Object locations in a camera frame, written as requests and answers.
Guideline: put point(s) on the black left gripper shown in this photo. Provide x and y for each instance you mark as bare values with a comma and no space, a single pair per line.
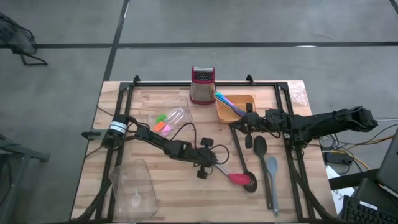
205,157

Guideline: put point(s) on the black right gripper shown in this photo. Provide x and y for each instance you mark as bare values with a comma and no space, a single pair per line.
255,124

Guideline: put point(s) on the iridescent spoon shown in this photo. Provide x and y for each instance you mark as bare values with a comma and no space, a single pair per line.
236,111

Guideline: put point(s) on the iridescent knife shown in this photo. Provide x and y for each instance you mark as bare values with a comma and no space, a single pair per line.
231,105

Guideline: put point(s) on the black slotted ladle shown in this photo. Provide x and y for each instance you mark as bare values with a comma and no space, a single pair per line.
237,149

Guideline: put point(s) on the iridescent fork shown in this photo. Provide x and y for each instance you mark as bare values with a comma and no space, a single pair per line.
222,101

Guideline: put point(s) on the black nylon spoon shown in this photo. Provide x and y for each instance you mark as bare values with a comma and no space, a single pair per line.
260,146

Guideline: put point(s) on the red silicone spatula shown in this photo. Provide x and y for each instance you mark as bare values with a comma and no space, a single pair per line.
239,179

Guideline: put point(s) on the pink mini spatula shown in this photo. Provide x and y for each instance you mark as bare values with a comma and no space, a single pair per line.
166,129

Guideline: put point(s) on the grey silicone spoon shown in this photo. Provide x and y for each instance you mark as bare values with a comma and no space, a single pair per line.
272,165

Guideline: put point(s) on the orange mini spatula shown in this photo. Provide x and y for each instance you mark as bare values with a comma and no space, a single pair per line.
159,126

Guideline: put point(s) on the green mini spatula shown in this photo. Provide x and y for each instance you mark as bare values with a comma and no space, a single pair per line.
161,118

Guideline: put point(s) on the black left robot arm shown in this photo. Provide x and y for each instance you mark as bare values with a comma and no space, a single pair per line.
161,143

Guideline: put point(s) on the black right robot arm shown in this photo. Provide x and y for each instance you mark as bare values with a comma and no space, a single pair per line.
326,123

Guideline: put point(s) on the yellow plastic bin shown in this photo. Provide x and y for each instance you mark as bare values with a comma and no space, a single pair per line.
225,116

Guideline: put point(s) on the red steel box grater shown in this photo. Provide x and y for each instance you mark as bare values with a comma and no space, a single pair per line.
202,90

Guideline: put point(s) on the clear plastic bin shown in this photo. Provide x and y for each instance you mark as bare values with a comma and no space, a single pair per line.
133,193
180,102

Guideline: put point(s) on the crumpled clear plastic film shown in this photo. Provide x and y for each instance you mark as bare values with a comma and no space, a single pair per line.
298,93

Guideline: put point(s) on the black power adapter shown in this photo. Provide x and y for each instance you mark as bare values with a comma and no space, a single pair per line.
339,158

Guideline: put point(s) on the white paper sheet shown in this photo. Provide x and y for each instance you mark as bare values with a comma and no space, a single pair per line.
342,196

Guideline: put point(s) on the black keyboard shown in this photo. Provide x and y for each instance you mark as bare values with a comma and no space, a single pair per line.
367,214

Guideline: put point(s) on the grey metal stand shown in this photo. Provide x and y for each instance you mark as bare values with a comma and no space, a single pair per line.
18,152

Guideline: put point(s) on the black mesh chair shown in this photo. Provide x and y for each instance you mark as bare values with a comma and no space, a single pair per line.
15,37

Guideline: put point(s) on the black aluminium table frame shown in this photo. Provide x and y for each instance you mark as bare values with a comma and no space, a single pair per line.
155,84

